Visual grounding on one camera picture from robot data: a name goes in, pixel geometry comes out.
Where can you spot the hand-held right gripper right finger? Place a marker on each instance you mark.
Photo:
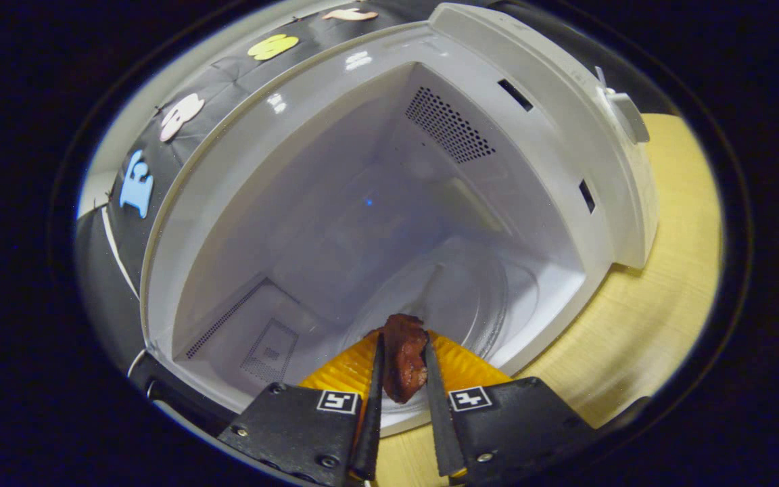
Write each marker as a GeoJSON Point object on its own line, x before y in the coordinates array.
{"type": "Point", "coordinates": [440, 426]}

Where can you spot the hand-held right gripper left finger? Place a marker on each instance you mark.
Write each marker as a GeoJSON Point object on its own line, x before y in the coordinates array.
{"type": "Point", "coordinates": [370, 419]}

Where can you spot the brown meat piece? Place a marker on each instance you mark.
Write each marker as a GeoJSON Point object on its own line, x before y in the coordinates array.
{"type": "Point", "coordinates": [403, 358]}

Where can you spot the white microwave oven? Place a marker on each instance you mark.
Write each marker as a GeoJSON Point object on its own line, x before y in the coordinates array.
{"type": "Point", "coordinates": [295, 237]}

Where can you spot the glass microwave turntable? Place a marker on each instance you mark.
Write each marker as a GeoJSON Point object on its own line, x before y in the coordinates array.
{"type": "Point", "coordinates": [470, 297]}

